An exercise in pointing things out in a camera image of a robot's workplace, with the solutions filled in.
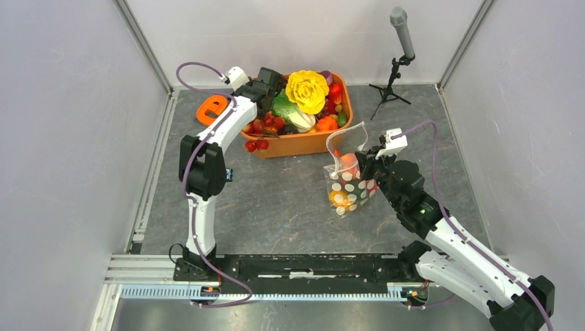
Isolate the orange toy bell pepper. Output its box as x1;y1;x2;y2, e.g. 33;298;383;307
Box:
315;116;339;132

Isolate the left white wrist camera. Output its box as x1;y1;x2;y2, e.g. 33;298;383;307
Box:
221;66;250;91

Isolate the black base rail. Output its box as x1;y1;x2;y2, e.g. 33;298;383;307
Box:
173;254;423;296

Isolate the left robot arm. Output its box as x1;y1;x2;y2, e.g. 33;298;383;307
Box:
179;66;285;281

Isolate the black tripod stand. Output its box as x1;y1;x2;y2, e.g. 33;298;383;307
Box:
368;55;413;120

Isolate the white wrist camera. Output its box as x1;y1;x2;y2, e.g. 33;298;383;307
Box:
375;128;408;159
221;66;250;91

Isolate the small blue robot toy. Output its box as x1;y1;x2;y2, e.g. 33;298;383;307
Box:
226;168;233;182

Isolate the toy napa cabbage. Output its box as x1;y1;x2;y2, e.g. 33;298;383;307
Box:
272;92;317;133

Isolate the orange plastic basket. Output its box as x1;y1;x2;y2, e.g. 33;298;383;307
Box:
241;72;354;159

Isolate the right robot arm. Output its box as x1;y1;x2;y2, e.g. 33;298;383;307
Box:
355;152;555;330

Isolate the yellow toy mango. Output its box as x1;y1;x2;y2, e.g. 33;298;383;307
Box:
329;190;353;210

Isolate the grey microphone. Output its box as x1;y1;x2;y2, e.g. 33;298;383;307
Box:
390;6;415;61

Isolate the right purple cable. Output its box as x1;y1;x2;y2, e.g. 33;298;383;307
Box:
393;120;555;331

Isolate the toy peach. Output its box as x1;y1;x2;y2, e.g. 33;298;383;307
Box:
340;153;359;176

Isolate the clear polka-dot zip bag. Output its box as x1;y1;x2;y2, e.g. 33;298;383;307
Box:
324;122;378;218

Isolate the purple cable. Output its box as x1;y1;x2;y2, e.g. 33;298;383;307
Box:
393;120;555;331
175;61;254;309

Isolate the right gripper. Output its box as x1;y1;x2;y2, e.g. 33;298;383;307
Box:
355;146;401;209

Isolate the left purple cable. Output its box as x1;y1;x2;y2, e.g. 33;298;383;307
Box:
175;61;254;309

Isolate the yellow toy flower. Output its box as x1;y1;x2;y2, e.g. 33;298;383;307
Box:
285;70;329;114

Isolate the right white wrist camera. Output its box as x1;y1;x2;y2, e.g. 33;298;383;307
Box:
375;128;408;159

